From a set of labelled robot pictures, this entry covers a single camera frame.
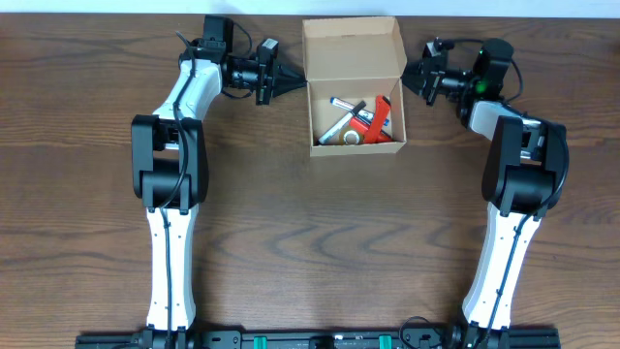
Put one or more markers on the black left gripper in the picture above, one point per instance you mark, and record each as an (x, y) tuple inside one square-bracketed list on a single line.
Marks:
[(264, 80)]

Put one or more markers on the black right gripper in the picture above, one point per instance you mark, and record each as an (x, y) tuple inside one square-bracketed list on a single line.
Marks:
[(431, 82)]

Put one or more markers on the orange utility knife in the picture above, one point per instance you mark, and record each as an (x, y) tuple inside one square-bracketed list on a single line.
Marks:
[(375, 134)]

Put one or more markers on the black whiteboard marker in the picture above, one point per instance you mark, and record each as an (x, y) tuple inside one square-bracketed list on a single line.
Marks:
[(352, 110)]

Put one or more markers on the blue whiteboard marker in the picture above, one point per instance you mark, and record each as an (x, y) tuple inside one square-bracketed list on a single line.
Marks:
[(363, 114)]

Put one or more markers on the cardboard box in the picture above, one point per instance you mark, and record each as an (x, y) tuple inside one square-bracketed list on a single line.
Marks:
[(354, 59)]

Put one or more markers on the red black stapler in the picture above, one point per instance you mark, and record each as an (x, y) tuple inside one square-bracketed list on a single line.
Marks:
[(362, 127)]

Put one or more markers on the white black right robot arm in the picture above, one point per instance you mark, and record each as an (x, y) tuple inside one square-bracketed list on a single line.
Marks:
[(524, 175)]

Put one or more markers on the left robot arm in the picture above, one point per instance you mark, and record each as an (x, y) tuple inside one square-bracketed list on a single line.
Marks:
[(170, 169)]

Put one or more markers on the brown packing tape roll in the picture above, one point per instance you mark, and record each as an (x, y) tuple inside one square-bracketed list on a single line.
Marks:
[(351, 137)]

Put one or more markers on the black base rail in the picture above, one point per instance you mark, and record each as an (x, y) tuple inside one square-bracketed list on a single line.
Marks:
[(416, 336)]

